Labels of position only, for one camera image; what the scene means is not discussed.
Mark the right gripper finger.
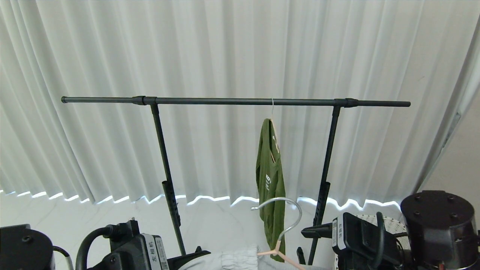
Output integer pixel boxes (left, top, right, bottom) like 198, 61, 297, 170
301, 223, 333, 239

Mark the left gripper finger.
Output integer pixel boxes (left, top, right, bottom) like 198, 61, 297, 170
167, 246, 211, 270

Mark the pink clothes hanger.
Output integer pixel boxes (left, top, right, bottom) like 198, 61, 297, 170
269, 98, 281, 164
250, 197, 308, 270

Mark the pale grey garment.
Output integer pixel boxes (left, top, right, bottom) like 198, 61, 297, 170
179, 245, 330, 270

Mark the green garment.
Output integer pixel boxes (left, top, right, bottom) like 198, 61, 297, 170
256, 118, 287, 262

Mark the white laundry basket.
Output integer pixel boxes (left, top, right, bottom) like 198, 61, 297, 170
333, 214, 411, 270

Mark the black clothes rack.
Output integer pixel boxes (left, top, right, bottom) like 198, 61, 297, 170
61, 96, 411, 266

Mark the white curtain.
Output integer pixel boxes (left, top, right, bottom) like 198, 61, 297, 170
0, 0, 480, 210

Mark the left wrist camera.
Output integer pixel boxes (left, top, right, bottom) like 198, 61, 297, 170
87, 220, 170, 270

